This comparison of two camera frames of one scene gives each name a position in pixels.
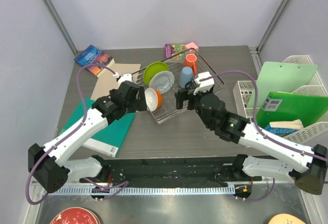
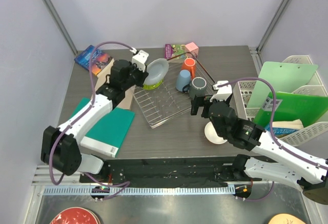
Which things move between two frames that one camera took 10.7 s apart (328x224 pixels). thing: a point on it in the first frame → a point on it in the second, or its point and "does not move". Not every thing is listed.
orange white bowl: x=153 y=98 → x=211 y=135
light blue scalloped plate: x=162 y=81 → x=156 y=69
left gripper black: x=139 y=104 → x=142 y=74
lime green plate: x=153 y=68 → x=152 y=86
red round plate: x=76 y=215 does not move
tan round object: x=285 y=219 does not move
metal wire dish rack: x=184 y=72 does not move
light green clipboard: x=275 y=77 does not move
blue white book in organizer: x=283 y=128 does not move
